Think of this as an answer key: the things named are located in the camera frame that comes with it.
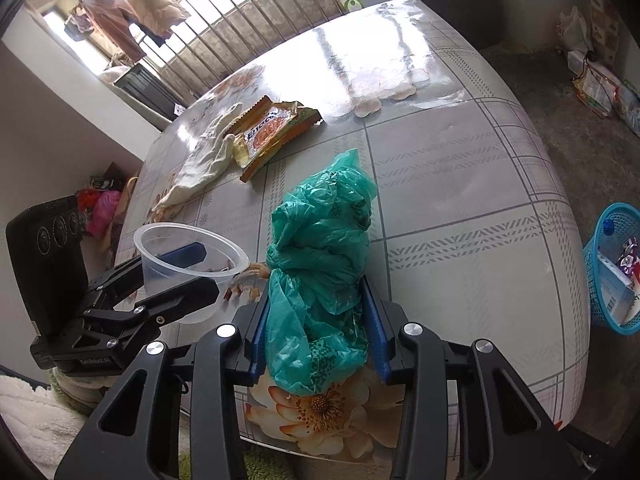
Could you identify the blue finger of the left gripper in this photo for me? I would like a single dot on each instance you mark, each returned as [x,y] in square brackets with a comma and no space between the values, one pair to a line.
[185,256]

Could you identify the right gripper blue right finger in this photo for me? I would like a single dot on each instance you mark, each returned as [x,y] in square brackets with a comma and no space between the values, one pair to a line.
[380,335]

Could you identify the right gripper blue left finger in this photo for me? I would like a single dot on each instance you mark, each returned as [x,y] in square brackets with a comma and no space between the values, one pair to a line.
[255,339]

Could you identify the clear plastic bowl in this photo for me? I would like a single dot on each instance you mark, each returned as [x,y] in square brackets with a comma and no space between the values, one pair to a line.
[224,261]

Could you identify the green plastic bag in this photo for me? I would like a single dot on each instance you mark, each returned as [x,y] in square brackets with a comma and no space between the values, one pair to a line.
[319,250]

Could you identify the pink cloth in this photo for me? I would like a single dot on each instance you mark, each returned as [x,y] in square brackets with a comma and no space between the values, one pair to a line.
[98,209]

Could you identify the white cloth glove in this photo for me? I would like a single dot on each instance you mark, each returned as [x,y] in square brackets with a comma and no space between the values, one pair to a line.
[210,158]

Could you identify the yellow Enaak snack packet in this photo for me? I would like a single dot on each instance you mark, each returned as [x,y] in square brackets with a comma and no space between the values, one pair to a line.
[263,129]

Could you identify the light blue cardboard box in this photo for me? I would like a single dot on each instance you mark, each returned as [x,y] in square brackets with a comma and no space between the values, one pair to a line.
[617,290]

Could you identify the blue plastic waste basket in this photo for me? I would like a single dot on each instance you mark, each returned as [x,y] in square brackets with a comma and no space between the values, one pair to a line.
[617,236]

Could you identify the metal window railing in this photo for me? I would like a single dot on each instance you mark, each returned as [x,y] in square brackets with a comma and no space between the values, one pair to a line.
[221,36]

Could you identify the hanging clothes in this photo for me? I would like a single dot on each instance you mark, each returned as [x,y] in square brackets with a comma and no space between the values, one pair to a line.
[155,18]

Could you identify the pile of bags on floor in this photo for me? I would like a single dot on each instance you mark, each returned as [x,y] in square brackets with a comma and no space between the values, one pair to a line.
[601,91]

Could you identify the white plastic bag on floor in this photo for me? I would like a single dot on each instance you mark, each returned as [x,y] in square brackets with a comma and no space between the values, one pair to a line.
[572,32]

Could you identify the patterned tall box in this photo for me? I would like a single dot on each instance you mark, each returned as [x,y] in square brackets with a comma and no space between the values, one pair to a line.
[605,30]

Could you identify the black camera box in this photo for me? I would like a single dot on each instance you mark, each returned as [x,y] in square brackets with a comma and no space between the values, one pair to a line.
[44,244]

